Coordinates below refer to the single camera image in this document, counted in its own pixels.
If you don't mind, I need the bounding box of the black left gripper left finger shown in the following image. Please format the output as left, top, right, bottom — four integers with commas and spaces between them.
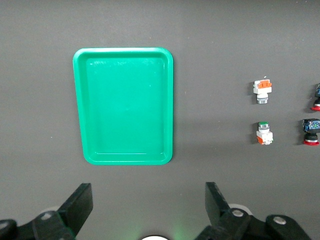
0, 182, 94, 240

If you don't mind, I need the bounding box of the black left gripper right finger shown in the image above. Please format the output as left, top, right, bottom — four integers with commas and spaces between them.
194, 181, 312, 240

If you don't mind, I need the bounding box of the green push button switch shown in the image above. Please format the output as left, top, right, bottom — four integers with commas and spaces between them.
255, 121, 274, 146

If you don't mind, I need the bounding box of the white orange contact block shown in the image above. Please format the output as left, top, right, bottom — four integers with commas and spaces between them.
251, 79, 273, 105

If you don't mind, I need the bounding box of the green plastic tray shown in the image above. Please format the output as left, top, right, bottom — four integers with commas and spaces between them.
72, 47, 175, 166

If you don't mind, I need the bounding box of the dark grey table mat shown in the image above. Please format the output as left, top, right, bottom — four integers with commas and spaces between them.
0, 0, 320, 240

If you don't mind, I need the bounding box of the red mushroom push button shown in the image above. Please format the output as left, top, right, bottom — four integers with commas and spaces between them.
309, 83, 320, 112
301, 118, 320, 146

